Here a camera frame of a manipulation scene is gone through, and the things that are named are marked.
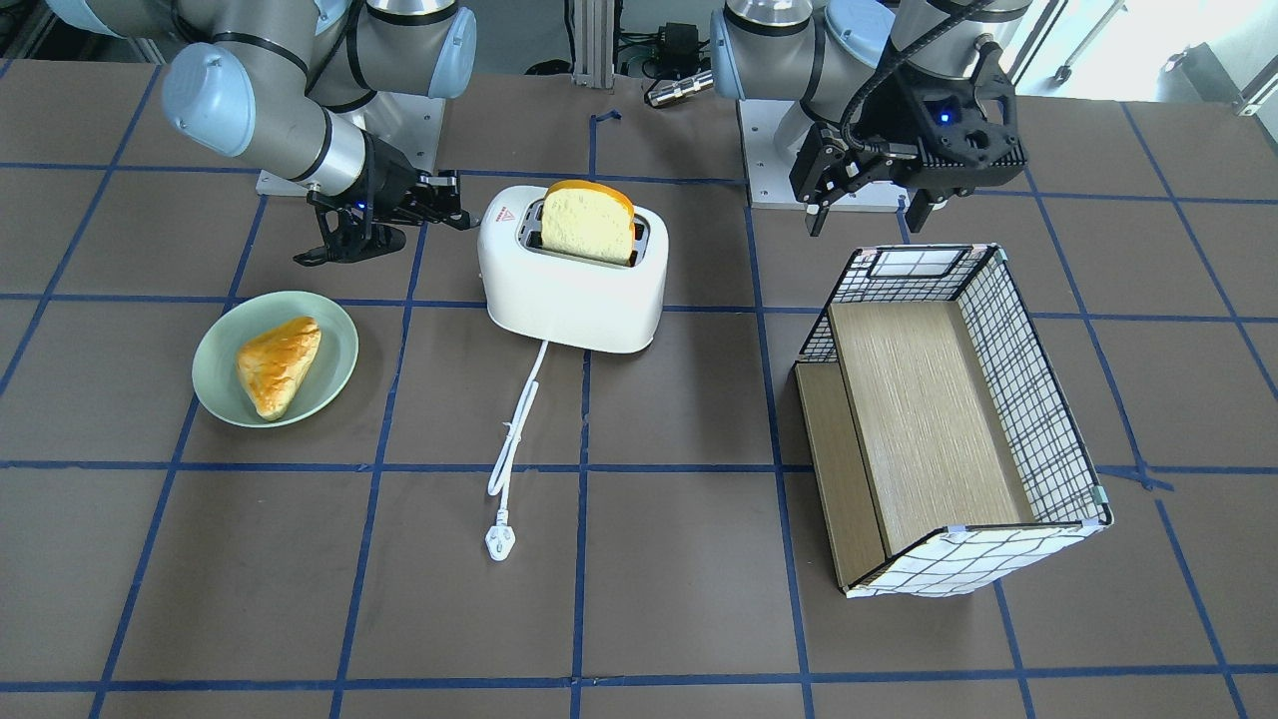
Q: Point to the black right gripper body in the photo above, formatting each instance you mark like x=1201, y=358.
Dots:
x=385, y=173

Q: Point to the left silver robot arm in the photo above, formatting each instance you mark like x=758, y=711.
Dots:
x=830, y=58

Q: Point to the aluminium frame post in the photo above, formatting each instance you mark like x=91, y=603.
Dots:
x=593, y=27

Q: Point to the white toaster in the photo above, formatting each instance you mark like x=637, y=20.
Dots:
x=565, y=300

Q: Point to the toast slice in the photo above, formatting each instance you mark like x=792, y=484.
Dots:
x=588, y=220

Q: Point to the silver metal cylinder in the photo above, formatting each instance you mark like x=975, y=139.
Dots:
x=665, y=93

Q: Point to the green plate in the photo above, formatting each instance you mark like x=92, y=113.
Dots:
x=214, y=368

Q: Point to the wire grid basket with wood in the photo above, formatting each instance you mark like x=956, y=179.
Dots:
x=945, y=452

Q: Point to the triangular bread bun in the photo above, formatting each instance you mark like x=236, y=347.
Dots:
x=272, y=366

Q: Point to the black power adapter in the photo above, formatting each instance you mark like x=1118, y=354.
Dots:
x=677, y=50

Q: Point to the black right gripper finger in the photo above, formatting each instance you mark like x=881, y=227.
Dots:
x=420, y=214
x=437, y=187

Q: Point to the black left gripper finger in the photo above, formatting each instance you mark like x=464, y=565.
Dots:
x=822, y=174
x=922, y=206

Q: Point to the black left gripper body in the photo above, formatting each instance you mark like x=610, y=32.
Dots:
x=892, y=122

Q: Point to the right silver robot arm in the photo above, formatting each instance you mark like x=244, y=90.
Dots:
x=284, y=86

